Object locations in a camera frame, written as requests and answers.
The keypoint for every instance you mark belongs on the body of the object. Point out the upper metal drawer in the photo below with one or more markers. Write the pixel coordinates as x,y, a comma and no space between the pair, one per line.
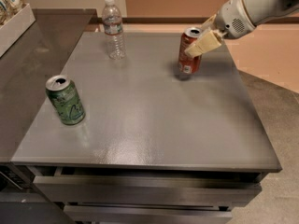
147,190

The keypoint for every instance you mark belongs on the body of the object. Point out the lower metal drawer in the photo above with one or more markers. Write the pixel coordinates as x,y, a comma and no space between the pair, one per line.
130,215

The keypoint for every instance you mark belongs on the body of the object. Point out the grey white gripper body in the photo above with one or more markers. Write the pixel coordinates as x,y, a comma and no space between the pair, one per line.
231,18

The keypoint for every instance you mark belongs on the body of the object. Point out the metal drawer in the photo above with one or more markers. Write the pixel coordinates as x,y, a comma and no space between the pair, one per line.
130,215
147,190

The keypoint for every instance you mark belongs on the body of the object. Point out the red coke can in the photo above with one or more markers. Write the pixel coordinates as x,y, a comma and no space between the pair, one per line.
186,64

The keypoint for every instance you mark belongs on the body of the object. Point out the green soda can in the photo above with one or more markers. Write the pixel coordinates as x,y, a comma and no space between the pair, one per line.
63,95

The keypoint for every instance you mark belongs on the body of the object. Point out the snack packets in box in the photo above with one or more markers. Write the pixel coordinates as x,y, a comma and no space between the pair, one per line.
9,8

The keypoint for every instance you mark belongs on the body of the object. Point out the white snack box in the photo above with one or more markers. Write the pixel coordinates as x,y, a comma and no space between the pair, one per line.
11,31

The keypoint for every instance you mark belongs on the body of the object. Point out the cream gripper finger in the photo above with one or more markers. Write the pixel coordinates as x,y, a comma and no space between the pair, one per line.
209,23
206,42

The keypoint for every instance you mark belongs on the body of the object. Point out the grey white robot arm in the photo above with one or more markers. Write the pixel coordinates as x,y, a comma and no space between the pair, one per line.
261,11

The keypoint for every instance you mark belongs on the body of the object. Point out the clear plastic water bottle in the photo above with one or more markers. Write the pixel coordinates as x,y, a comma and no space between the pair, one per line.
113,29

